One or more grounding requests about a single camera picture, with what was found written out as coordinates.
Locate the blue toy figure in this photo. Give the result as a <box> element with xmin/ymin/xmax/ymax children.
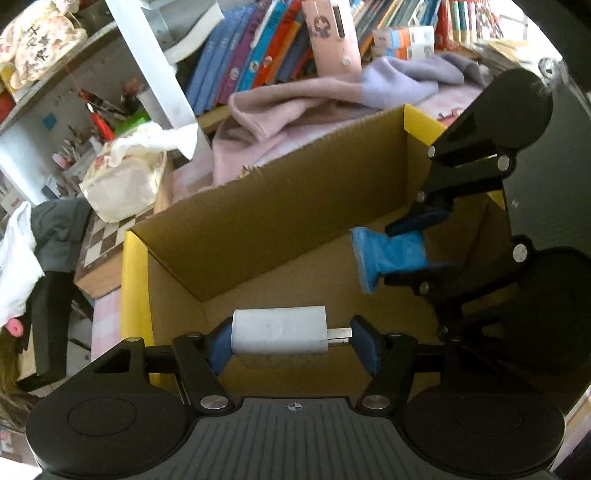
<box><xmin>349</xmin><ymin>227</ymin><xmax>430</xmax><ymax>294</ymax></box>

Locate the white charger plug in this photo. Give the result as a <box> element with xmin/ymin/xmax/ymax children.
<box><xmin>231</xmin><ymin>306</ymin><xmax>353</xmax><ymax>355</ymax></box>

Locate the pink checkered tablecloth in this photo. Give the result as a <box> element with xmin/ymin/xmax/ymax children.
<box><xmin>89</xmin><ymin>78</ymin><xmax>486</xmax><ymax>363</ymax></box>

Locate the chessboard box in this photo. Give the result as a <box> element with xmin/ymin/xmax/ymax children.
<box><xmin>74</xmin><ymin>160</ymin><xmax>173</xmax><ymax>300</ymax></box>

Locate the yellow cardboard box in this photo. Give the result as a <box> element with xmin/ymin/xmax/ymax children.
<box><xmin>120</xmin><ymin>106</ymin><xmax>444</xmax><ymax>345</ymax></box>

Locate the orange blue white box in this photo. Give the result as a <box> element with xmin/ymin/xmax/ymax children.
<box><xmin>370</xmin><ymin>26</ymin><xmax>435</xmax><ymax>60</ymax></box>

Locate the purple pink cloth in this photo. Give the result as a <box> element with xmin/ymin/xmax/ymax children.
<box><xmin>212</xmin><ymin>52</ymin><xmax>493</xmax><ymax>187</ymax></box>

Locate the white shirt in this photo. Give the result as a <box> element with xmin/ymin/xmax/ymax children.
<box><xmin>0</xmin><ymin>202</ymin><xmax>44</xmax><ymax>327</ymax></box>

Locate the pink cylinder device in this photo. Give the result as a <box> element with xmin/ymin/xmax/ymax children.
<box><xmin>301</xmin><ymin>0</ymin><xmax>363</xmax><ymax>77</ymax></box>

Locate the white bookshelf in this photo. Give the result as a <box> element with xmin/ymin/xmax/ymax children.
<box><xmin>1</xmin><ymin>1</ymin><xmax>221</xmax><ymax>204</ymax></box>

